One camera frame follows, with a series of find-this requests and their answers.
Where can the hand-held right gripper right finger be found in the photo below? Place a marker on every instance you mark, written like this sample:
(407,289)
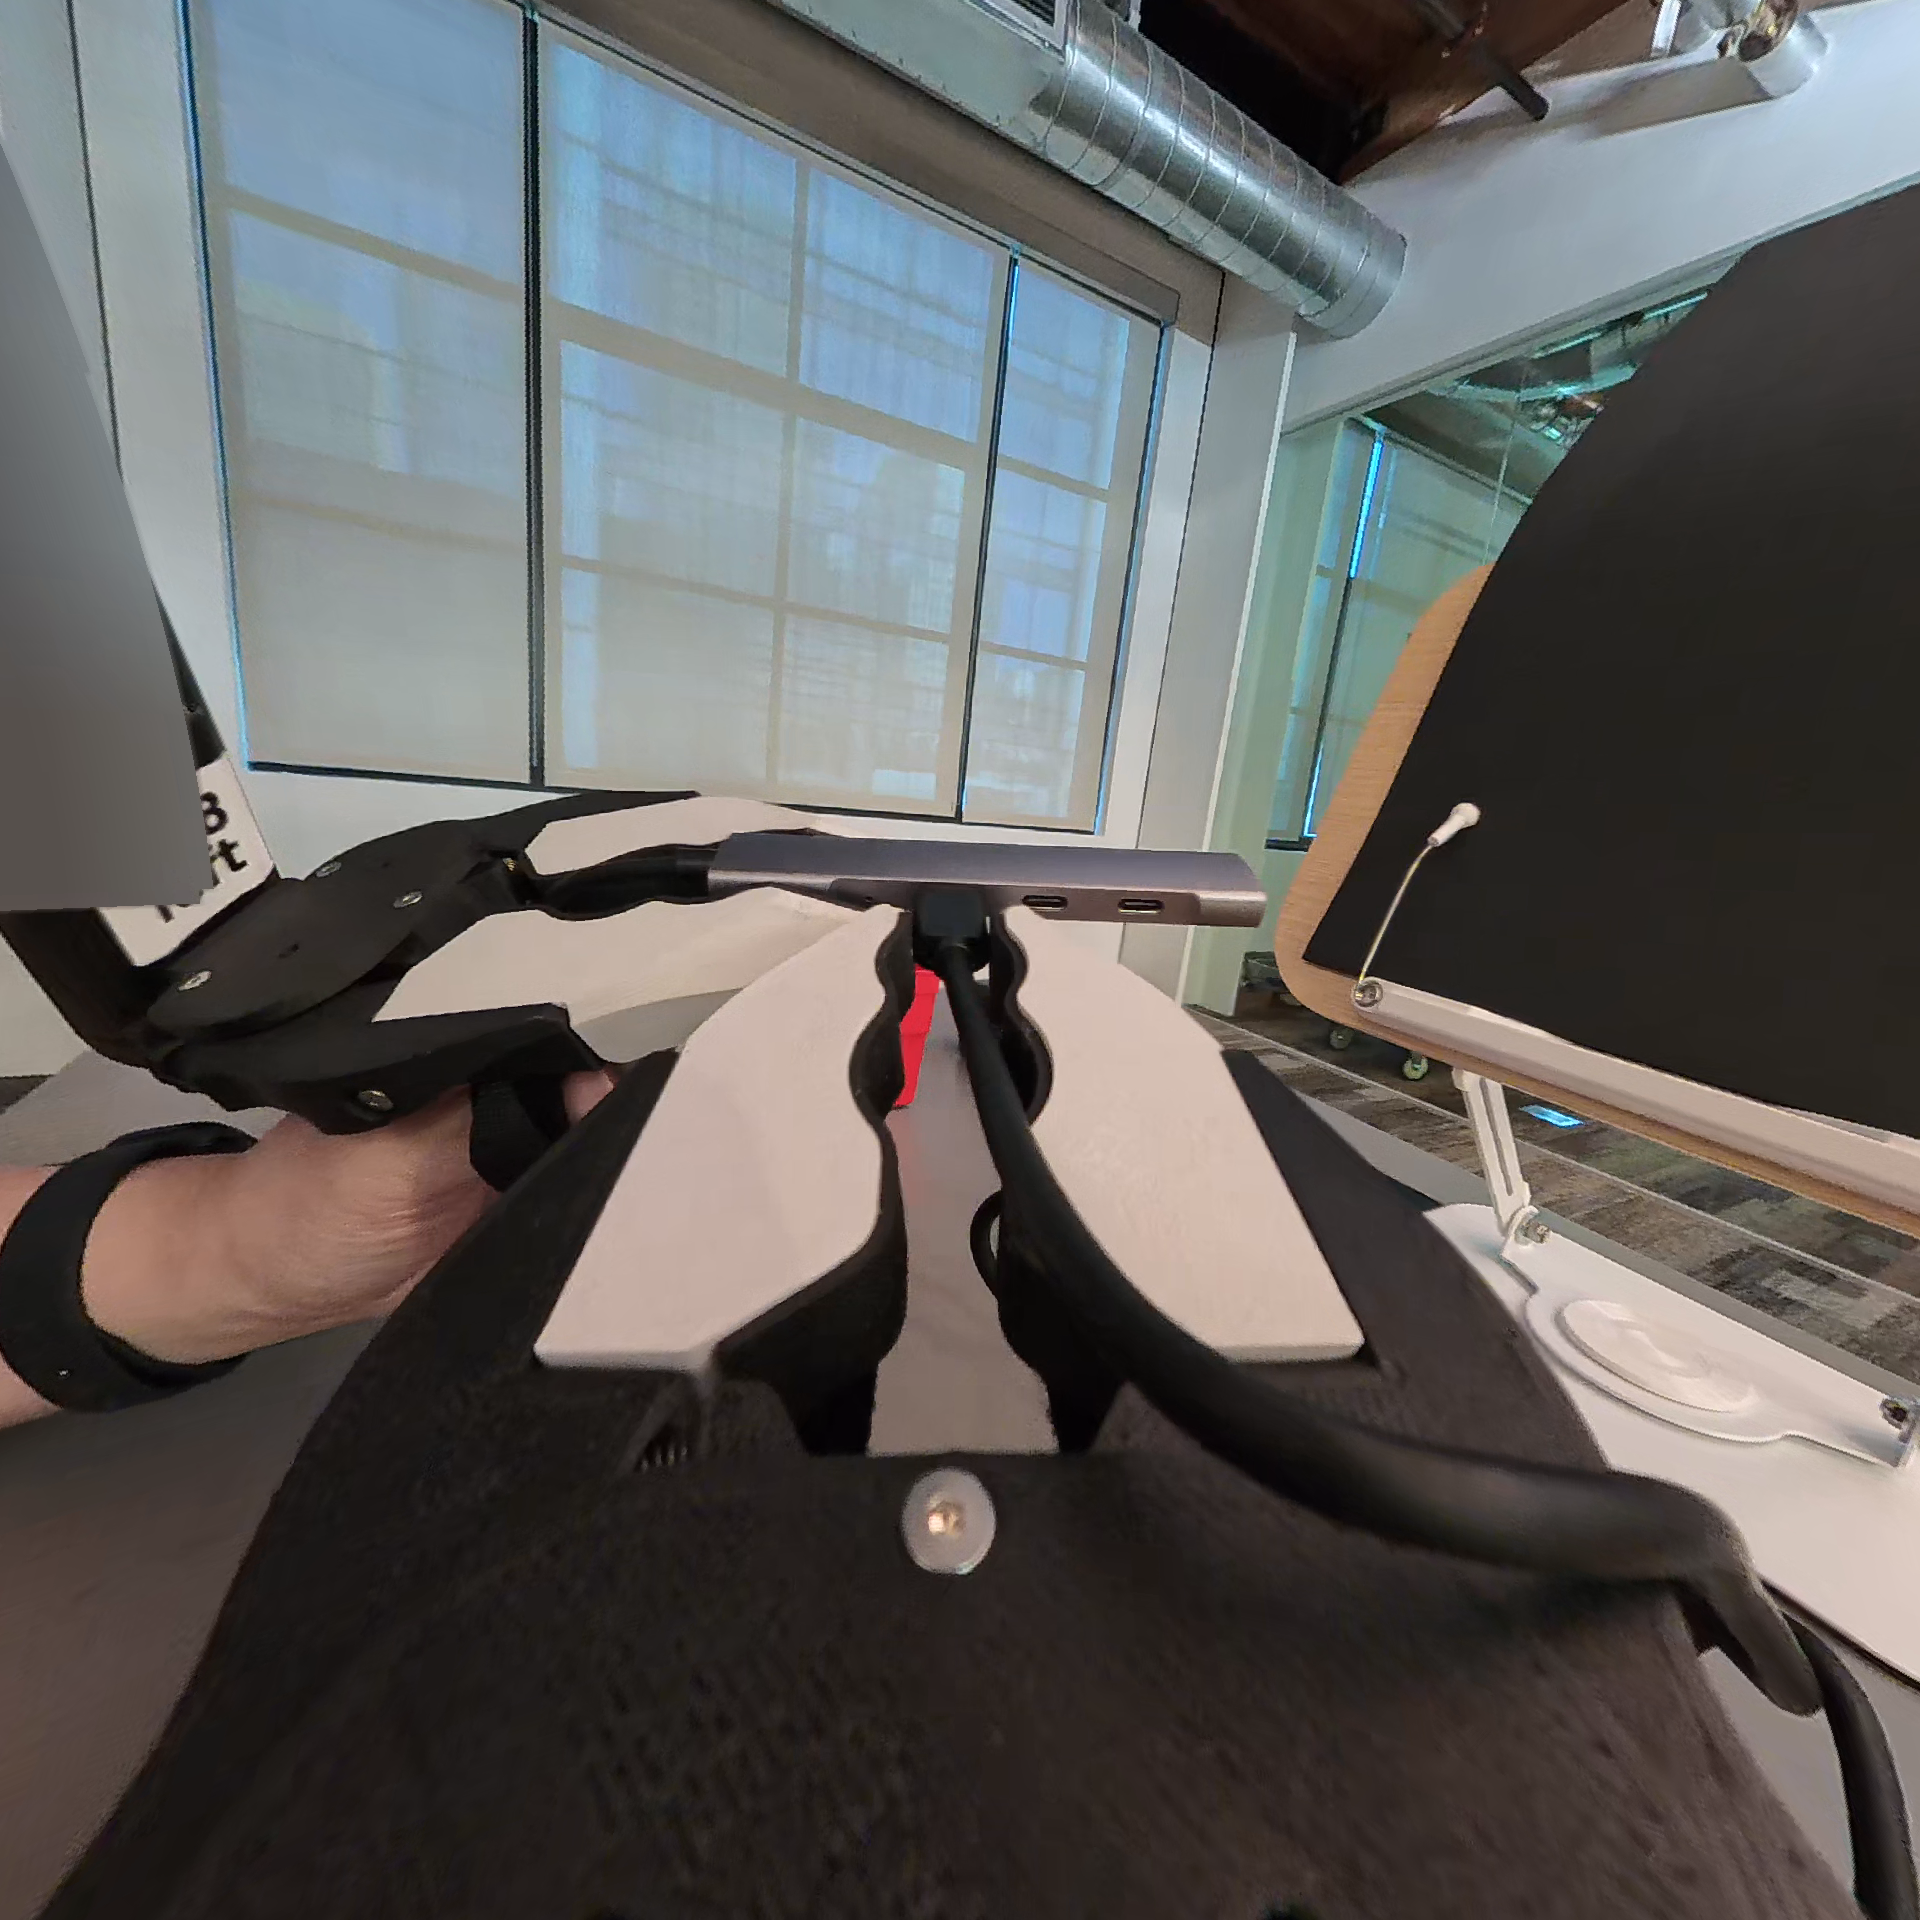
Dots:
(1200,1141)

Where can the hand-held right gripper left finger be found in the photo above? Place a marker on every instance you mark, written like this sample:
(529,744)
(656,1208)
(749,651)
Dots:
(750,1171)

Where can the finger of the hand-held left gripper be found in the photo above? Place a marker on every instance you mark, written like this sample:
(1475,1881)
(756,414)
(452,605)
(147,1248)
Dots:
(630,968)
(660,818)

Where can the grey usb hub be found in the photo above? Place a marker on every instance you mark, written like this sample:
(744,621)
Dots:
(1050,879)

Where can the person's left hand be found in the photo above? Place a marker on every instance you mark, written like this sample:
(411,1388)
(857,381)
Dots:
(390,1215)

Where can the red plastic bin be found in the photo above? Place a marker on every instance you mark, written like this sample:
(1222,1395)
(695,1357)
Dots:
(919,1051)

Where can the black wrist watch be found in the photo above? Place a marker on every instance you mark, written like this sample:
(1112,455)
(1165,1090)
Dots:
(134,1171)

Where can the large window with blinds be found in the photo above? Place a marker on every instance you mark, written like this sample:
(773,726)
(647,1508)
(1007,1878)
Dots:
(674,451)

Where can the wooden board with black panel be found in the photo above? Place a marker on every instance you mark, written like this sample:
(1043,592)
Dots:
(1680,674)

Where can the silver ventilation ducts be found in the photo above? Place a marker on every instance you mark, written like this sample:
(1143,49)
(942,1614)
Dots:
(1200,150)

